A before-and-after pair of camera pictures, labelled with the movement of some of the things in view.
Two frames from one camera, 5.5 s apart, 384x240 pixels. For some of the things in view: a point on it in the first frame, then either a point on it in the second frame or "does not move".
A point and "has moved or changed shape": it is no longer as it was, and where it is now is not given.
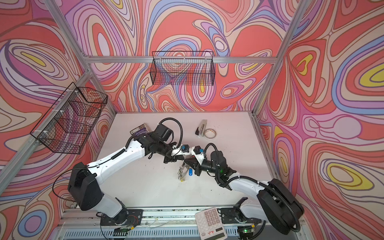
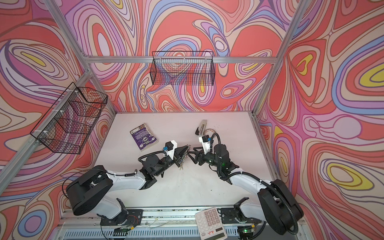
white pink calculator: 209,225 does not move
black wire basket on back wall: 183,68 does not move
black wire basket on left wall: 69,124 does not move
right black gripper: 198,170 to 200,154
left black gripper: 174,159 does not move
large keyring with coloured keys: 182,171 has moved or changed shape
